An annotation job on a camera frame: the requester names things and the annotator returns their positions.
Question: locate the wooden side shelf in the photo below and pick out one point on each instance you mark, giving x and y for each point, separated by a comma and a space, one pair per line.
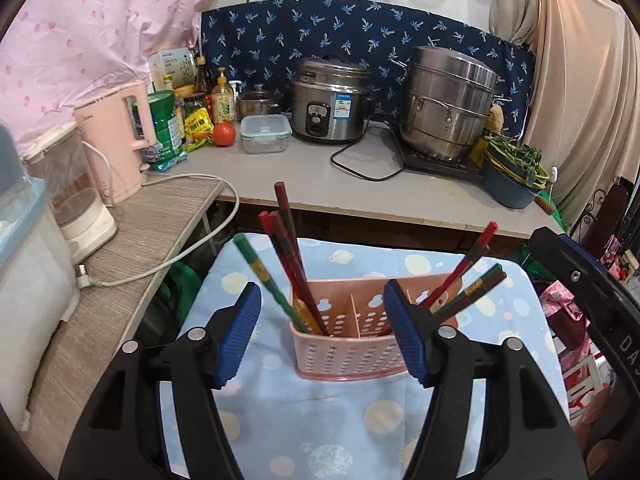
125, 260

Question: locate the gold flower spoon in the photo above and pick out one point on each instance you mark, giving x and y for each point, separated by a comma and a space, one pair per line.
301, 310

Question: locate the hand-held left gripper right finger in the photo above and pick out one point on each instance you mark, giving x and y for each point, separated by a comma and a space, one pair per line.
405, 335

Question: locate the blue plastic basin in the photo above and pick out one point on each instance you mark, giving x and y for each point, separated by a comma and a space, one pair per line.
510, 190

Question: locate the pink electric kettle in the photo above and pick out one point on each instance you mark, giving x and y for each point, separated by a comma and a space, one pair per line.
110, 145

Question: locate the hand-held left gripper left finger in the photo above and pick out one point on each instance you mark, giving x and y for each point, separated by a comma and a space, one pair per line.
240, 335

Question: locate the pink printed bag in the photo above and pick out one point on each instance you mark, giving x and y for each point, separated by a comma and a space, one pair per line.
565, 310

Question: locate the dark purple chopstick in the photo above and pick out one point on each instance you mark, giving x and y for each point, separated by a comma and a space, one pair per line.
284, 205

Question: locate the stainless steel steamer pot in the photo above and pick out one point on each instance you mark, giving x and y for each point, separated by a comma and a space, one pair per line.
445, 105

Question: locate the white jug appliance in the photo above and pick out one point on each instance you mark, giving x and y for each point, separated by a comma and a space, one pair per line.
85, 230

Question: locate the yellow pump bottle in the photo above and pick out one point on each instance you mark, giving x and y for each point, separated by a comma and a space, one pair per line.
223, 105

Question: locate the green chopstick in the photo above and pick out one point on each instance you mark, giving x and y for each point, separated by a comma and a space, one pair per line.
265, 275
482, 280

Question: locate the beige curtain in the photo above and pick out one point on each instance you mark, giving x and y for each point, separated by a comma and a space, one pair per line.
575, 85

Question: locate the red tomato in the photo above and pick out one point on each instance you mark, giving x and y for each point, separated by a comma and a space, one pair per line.
224, 134

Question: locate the pink plastic utensil basket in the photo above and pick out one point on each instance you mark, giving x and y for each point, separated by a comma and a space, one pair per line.
345, 350

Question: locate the green packet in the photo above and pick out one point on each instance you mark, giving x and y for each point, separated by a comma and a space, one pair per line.
165, 125

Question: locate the yellow packet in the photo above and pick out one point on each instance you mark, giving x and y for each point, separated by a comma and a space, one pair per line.
199, 122

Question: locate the white dish drainer box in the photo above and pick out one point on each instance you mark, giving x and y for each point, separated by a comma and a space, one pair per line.
30, 310

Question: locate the red chopstick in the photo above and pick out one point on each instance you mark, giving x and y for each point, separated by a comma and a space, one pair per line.
265, 220
472, 250

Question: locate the dark chair back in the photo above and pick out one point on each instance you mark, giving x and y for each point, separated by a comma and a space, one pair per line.
610, 220

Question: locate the navy printed cloth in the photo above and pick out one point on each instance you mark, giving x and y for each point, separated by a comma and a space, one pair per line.
325, 25

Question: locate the black induction cooker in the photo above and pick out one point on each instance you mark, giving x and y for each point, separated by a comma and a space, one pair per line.
435, 167

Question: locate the pink dotted curtain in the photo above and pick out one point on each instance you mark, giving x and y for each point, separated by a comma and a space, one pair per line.
75, 25

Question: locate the green leafy vegetables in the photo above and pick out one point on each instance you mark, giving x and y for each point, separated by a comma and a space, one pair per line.
520, 157

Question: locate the dark sauce bottle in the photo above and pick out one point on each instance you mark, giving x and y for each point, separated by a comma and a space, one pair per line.
202, 80

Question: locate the small pot with glass lid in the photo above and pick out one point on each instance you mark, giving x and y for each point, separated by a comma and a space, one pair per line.
257, 105

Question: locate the white green carton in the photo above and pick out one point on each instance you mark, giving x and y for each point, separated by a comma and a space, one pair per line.
170, 67

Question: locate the potato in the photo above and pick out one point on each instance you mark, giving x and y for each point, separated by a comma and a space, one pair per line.
497, 119

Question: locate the steel rice cooker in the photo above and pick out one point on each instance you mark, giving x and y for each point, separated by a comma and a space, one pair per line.
325, 110

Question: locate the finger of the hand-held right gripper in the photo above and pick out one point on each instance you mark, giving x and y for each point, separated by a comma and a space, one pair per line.
575, 275

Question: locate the blue printed tablecloth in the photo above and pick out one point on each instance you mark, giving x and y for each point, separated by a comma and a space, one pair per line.
325, 410

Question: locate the glass food container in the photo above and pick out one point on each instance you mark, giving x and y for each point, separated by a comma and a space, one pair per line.
265, 135

